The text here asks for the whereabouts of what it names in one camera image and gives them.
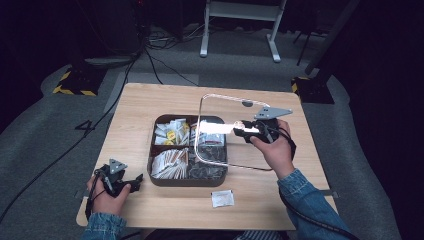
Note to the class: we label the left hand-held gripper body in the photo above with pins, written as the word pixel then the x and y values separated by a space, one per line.
pixel 111 178

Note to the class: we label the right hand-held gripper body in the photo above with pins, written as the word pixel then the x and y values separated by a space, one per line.
pixel 266 128

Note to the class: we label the clear plastic box lid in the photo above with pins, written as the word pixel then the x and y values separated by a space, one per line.
pixel 213 128

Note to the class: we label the brown compartment box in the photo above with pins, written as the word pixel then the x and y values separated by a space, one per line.
pixel 186 182

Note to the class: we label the single white square packet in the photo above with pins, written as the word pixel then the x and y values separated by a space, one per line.
pixel 222 198

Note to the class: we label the person's left hand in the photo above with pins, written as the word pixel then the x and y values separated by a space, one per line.
pixel 106 201

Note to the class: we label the person's right hand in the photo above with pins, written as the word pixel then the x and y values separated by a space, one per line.
pixel 278 153

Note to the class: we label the grey round table grommet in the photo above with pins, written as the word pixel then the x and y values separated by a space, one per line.
pixel 247 103

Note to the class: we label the pile of red white packets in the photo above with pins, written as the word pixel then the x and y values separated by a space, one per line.
pixel 213 138

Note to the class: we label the pile of brown white sachets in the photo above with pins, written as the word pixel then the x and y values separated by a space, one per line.
pixel 170 163

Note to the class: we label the pile of dark packets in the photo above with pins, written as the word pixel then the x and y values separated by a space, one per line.
pixel 208 168

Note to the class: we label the pile of white yellow packets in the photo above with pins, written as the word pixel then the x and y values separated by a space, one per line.
pixel 171 131

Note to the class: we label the black yellow striped base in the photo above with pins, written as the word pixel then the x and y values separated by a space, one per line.
pixel 78 81
pixel 311 90

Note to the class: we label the black thin stand leg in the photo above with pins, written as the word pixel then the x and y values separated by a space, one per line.
pixel 305 46

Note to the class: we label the person's striped clothing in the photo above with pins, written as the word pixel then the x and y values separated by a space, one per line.
pixel 256 235

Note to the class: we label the grey round stand base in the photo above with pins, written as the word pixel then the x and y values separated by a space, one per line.
pixel 108 61

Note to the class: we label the grey table edge bracket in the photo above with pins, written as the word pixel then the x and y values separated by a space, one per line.
pixel 330 193
pixel 81 194

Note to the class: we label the dark slanted post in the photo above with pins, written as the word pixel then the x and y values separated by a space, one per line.
pixel 333 36

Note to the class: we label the white metal stand frame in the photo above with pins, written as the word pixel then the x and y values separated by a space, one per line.
pixel 240 10

